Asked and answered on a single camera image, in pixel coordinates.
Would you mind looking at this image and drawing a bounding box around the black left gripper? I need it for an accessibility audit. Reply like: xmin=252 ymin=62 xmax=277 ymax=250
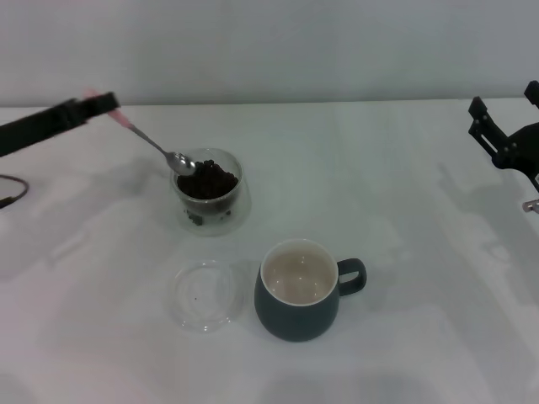
xmin=0 ymin=91 xmax=120 ymax=157

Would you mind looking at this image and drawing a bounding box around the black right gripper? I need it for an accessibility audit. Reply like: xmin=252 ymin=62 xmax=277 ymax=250
xmin=467 ymin=80 xmax=539 ymax=194

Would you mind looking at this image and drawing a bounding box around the pink-handled metal spoon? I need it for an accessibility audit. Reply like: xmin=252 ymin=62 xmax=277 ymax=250
xmin=83 ymin=88 xmax=198 ymax=177

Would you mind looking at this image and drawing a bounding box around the dark teal ceramic mug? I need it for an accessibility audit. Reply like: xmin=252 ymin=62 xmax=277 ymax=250
xmin=253 ymin=238 xmax=368 ymax=343

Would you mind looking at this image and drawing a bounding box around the dark coffee beans pile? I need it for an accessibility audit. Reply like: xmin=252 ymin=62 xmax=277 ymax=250
xmin=176 ymin=158 xmax=239 ymax=201

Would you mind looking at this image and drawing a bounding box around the clear glass saucer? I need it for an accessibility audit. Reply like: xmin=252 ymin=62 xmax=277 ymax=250
xmin=170 ymin=259 xmax=246 ymax=336

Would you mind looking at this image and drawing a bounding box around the dark looped cable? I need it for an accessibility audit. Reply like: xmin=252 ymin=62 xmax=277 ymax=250
xmin=0 ymin=174 xmax=29 ymax=210

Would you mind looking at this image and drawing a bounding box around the clear double-wall glass cup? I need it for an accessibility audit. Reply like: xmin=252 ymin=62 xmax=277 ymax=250
xmin=169 ymin=146 xmax=253 ymax=237

